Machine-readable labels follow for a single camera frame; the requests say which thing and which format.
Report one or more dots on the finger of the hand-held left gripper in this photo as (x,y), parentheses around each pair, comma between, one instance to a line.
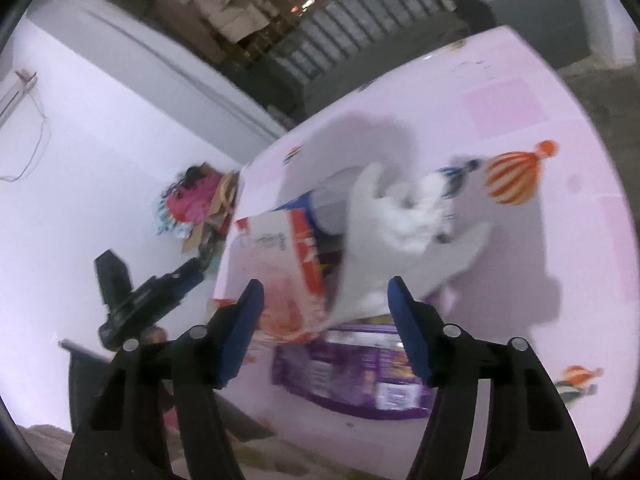
(185,277)

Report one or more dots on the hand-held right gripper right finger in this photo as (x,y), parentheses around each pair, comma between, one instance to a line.
(410,335)

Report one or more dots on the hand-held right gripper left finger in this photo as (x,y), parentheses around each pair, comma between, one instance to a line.
(240,335)

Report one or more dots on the red white plastic bag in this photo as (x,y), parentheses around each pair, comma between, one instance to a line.
(265,270)

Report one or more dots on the purple snack bag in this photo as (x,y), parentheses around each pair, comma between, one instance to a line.
(345,375)

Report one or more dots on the clear plastic bottle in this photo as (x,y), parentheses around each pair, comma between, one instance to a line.
(461,170)

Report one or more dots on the white fluffy blanket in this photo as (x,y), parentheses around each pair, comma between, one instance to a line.
(45,447)

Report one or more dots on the metal railing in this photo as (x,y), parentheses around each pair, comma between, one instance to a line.
(350,10)

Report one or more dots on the grey cabinet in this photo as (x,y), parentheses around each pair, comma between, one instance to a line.
(540,15)

